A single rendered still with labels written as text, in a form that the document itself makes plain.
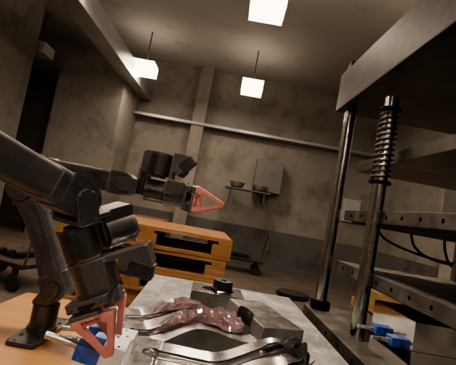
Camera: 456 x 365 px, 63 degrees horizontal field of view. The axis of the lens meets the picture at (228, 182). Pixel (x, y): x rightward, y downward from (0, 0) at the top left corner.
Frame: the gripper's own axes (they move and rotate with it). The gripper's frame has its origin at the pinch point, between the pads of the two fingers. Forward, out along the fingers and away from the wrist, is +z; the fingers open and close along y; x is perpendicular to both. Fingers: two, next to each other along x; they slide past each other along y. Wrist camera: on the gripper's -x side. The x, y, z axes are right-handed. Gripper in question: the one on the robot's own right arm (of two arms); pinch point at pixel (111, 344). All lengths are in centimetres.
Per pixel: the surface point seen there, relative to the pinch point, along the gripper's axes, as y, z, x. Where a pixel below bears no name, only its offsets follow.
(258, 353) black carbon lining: 11.8, 14.6, -22.4
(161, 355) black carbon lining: 11.7, 9.0, -4.2
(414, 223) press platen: 57, 12, -83
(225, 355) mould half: 14.8, 14.4, -15.7
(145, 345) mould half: 13.6, 6.8, -1.2
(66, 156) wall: 717, -152, 241
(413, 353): 44, 45, -66
